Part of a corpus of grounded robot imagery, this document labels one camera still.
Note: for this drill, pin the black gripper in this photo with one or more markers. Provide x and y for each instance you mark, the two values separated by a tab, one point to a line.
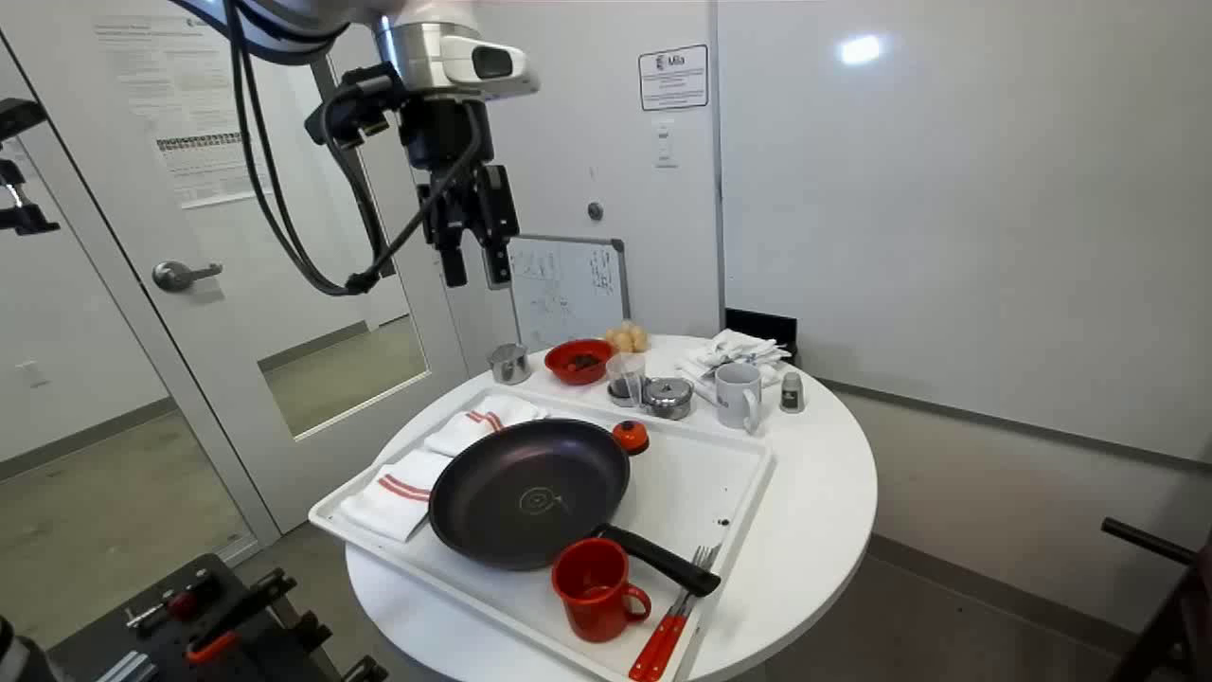
459	203

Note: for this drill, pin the white red-striped towel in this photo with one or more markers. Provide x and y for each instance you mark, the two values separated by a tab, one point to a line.
487	418
385	504

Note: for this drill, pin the small framed whiteboard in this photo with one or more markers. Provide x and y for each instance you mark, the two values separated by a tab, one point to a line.
564	291

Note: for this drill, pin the small metal cup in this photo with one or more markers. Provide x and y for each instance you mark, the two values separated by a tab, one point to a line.
510	366

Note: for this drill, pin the red bowl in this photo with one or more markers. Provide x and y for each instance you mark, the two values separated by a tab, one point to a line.
575	361

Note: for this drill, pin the tan bread piece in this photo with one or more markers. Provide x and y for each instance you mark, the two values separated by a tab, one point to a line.
626	337

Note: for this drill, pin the small glass jar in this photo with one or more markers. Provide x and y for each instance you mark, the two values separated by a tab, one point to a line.
622	382

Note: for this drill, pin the small orange round object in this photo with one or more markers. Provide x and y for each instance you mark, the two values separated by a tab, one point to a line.
631	435

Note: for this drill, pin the round metal tin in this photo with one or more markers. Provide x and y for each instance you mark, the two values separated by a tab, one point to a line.
668	400

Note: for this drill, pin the black frying pan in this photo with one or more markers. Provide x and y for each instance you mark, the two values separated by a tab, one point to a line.
525	496

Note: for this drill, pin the black box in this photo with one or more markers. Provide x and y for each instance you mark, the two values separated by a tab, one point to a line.
762	324

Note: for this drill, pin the white mug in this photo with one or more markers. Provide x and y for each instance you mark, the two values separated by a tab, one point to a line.
739	400

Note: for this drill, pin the white plastic tray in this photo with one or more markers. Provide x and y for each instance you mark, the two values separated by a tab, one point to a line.
704	486

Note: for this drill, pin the small grey shaker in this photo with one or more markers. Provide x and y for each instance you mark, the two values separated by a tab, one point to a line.
791	386

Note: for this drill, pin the white door with window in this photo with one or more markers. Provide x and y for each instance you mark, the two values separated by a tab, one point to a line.
152	380

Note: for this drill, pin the red mug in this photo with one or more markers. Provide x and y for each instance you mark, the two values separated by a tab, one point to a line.
592	589

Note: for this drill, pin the black tool bench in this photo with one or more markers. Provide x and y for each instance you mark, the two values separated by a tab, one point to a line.
108	636

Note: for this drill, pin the silver metal bar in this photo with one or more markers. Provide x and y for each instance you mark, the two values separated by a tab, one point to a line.
130	667

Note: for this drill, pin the dark wooden chair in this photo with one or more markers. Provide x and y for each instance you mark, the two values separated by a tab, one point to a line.
1166	607

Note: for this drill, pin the small black wall knob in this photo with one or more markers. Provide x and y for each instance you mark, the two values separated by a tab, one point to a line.
597	208

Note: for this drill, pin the white wall sign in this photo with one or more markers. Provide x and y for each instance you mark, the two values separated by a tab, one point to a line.
671	78

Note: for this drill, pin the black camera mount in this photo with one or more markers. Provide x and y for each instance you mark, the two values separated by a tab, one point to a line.
24	214

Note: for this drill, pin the large wall whiteboard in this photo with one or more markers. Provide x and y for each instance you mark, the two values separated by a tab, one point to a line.
987	230

